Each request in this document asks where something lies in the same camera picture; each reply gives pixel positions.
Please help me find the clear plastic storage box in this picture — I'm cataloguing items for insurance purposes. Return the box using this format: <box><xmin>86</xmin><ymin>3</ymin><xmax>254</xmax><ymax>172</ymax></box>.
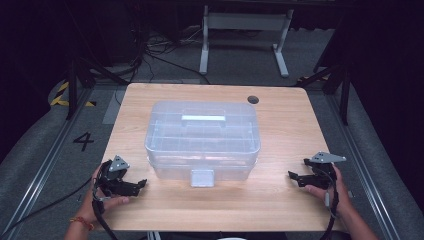
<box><xmin>143</xmin><ymin>100</ymin><xmax>262</xmax><ymax>166</ymax></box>
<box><xmin>147</xmin><ymin>155</ymin><xmax>260</xmax><ymax>188</ymax></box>

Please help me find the thin black floor cable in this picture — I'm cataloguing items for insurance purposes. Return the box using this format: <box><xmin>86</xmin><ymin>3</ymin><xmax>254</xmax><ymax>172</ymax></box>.
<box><xmin>0</xmin><ymin>175</ymin><xmax>95</xmax><ymax>238</ymax></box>

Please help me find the person's left hand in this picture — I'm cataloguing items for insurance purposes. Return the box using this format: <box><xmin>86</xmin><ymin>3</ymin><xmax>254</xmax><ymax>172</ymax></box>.
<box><xmin>77</xmin><ymin>163</ymin><xmax>131</xmax><ymax>224</ymax></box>

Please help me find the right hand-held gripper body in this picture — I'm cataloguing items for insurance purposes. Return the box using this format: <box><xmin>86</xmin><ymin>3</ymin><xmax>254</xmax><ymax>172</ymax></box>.
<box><xmin>298</xmin><ymin>151</ymin><xmax>348</xmax><ymax>191</ymax></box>

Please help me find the black tripod stand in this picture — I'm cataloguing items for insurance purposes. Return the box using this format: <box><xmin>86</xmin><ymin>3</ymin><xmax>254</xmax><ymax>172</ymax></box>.
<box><xmin>295</xmin><ymin>63</ymin><xmax>352</xmax><ymax>127</ymax></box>
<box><xmin>63</xmin><ymin>56</ymin><xmax>130</xmax><ymax>122</ymax></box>

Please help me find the aluminium floor rail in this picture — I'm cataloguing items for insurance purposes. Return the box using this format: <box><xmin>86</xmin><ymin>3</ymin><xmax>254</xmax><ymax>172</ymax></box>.
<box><xmin>325</xmin><ymin>94</ymin><xmax>403</xmax><ymax>240</ymax></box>
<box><xmin>0</xmin><ymin>87</ymin><xmax>96</xmax><ymax>239</ymax></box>

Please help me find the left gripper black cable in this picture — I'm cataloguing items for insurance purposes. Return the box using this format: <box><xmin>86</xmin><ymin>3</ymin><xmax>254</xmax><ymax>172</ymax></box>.
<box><xmin>91</xmin><ymin>186</ymin><xmax>120</xmax><ymax>240</ymax></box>

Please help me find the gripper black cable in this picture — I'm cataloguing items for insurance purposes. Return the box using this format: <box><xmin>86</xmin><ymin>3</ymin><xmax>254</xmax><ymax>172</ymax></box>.
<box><xmin>318</xmin><ymin>165</ymin><xmax>340</xmax><ymax>240</ymax></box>
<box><xmin>91</xmin><ymin>186</ymin><xmax>120</xmax><ymax>240</ymax></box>

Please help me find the person's right hand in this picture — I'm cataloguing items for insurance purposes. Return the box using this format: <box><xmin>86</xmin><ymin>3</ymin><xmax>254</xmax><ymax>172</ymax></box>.
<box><xmin>304</xmin><ymin>164</ymin><xmax>355</xmax><ymax>219</ymax></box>

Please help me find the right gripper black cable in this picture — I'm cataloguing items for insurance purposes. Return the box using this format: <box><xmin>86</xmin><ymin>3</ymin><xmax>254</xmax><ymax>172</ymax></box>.
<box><xmin>318</xmin><ymin>165</ymin><xmax>340</xmax><ymax>240</ymax></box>

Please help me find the grey floor plate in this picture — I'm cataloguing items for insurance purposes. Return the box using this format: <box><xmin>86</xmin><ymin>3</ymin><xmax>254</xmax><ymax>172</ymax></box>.
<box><xmin>101</xmin><ymin>87</ymin><xmax>128</xmax><ymax>126</ymax></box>

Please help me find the tangle of black floor cables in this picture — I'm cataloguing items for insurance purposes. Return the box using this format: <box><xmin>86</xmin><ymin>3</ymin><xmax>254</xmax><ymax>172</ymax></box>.
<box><xmin>131</xmin><ymin>23</ymin><xmax>212</xmax><ymax>85</ymax></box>

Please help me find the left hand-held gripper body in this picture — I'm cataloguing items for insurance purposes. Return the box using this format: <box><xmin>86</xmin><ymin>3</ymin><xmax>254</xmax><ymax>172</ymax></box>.
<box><xmin>94</xmin><ymin>154</ymin><xmax>138</xmax><ymax>198</ymax></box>

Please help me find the white metal desk frame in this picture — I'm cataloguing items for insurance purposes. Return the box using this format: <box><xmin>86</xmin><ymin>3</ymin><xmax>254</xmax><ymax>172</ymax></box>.
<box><xmin>198</xmin><ymin>4</ymin><xmax>295</xmax><ymax>79</ymax></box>

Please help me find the red orange bracelet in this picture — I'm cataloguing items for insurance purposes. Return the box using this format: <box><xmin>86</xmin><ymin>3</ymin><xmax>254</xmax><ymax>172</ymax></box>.
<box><xmin>69</xmin><ymin>216</ymin><xmax>96</xmax><ymax>232</ymax></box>

